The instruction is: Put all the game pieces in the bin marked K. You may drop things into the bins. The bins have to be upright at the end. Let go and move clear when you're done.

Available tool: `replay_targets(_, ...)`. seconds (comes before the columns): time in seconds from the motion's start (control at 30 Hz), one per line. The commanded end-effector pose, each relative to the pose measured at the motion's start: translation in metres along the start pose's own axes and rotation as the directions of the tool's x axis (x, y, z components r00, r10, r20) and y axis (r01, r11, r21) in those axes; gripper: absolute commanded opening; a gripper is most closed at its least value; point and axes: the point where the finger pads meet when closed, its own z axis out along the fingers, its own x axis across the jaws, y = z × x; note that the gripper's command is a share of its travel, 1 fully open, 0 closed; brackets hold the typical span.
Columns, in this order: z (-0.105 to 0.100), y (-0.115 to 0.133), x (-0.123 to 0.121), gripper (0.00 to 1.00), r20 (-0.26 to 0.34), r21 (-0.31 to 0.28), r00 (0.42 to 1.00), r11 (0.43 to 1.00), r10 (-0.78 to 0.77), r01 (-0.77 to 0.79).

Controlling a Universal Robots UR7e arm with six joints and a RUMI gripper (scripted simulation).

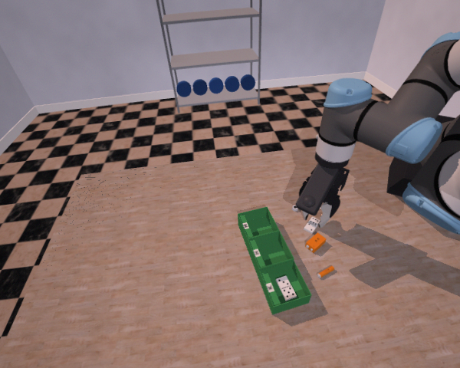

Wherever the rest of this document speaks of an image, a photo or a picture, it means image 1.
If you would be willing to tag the green rack of three bins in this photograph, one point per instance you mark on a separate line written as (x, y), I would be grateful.
(266, 246)

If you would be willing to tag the white domino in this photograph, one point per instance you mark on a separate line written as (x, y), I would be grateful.
(286, 288)
(311, 225)

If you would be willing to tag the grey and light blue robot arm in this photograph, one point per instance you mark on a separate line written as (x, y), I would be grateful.
(404, 128)

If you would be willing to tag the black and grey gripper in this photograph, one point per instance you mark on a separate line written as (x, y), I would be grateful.
(331, 202)

